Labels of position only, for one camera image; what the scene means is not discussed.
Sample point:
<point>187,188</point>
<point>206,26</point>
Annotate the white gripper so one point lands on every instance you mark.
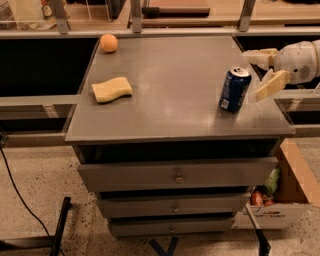
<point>294,62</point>

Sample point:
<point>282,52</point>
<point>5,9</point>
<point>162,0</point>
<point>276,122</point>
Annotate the blue pepsi can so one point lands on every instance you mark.
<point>234,89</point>

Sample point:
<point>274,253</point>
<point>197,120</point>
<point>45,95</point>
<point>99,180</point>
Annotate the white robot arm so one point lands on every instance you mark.
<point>294,64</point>

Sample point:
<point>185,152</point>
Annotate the top grey drawer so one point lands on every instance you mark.
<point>176,174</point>

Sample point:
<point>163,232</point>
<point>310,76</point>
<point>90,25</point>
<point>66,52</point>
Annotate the grey drawer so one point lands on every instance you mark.
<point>176,174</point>
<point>172,205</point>
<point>170,226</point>

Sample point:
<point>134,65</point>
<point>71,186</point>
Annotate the green snack bag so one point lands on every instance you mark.
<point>271,182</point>

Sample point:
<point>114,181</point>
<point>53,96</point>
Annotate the cardboard box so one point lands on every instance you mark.
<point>298,190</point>

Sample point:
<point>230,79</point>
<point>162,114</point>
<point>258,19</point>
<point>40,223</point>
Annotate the grey drawer cabinet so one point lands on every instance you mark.
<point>173,113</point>

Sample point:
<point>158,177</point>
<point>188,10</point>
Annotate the red snack packets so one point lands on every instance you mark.
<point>261,199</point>

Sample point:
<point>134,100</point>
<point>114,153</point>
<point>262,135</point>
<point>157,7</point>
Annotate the yellow sponge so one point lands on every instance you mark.
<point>111,89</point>

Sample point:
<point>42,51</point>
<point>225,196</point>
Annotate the orange fruit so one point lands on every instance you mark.
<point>108,43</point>

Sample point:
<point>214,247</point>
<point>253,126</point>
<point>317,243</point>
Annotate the middle grey drawer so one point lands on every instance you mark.
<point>172,205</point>

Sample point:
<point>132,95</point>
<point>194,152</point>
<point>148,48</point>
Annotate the bottom grey drawer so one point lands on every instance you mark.
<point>170,226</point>

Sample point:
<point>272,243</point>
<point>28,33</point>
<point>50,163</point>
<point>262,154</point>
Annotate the black handled tool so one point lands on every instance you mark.
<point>264,246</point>

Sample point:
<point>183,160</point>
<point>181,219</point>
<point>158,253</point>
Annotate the metal shelf rail frame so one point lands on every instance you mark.
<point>58,18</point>

